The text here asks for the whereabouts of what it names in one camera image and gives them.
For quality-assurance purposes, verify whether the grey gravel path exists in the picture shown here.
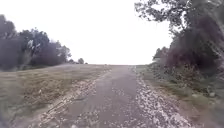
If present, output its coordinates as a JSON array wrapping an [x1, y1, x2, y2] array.
[[19, 64, 201, 128]]

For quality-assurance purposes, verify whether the grass field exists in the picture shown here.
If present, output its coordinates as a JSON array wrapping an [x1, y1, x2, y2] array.
[[0, 63, 113, 128]]

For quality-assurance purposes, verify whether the row of trees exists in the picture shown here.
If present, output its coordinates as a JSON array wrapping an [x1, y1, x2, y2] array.
[[0, 14, 86, 72]]

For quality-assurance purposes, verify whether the dense wood of trees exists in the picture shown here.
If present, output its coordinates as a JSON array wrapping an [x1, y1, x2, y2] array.
[[134, 0, 224, 98]]

